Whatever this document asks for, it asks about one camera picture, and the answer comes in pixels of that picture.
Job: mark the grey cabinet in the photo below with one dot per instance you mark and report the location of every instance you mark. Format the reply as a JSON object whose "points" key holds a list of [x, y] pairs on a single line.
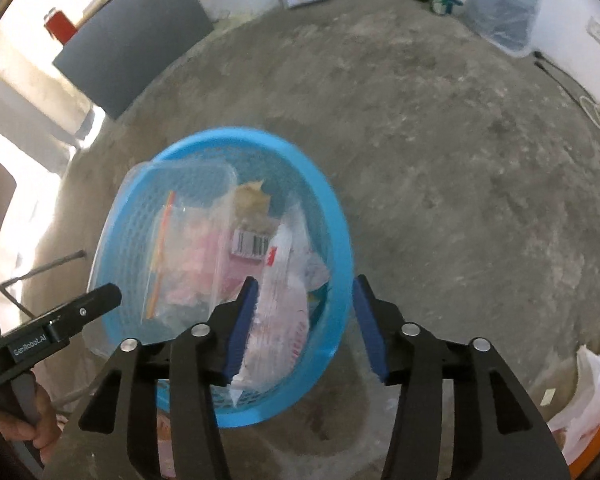
{"points": [[130, 40]]}

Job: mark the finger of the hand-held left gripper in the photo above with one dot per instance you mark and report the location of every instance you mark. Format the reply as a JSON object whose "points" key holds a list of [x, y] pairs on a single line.
{"points": [[90, 305]]}

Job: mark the large clear water jug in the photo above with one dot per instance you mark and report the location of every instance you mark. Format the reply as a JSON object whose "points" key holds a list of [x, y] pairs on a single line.
{"points": [[505, 5]]}

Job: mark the white plastic bag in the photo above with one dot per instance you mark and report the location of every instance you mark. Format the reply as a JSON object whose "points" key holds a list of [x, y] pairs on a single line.
{"points": [[590, 400]]}

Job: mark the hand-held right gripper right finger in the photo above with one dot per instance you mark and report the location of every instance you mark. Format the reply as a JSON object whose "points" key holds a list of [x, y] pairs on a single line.
{"points": [[370, 335]]}

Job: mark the red thermos flask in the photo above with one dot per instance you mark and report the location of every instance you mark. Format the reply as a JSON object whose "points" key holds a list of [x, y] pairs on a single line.
{"points": [[60, 27]]}

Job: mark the clear bag with red print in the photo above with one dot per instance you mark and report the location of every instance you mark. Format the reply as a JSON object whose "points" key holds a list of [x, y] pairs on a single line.
{"points": [[190, 260]]}

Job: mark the clear wrapper with red stripes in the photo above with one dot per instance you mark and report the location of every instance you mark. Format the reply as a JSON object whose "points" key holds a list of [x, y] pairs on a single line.
{"points": [[280, 320]]}

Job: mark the blue mesh basket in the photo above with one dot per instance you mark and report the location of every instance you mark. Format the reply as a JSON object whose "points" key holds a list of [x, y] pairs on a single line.
{"points": [[320, 200]]}

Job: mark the brown paper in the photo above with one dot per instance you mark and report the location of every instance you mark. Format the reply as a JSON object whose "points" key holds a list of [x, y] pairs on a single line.
{"points": [[252, 200]]}

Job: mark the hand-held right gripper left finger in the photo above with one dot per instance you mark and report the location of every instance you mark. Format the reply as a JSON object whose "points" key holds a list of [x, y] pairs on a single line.
{"points": [[242, 335]]}

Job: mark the person's left hand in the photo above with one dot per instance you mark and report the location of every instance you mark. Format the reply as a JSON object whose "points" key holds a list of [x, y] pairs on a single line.
{"points": [[45, 425]]}

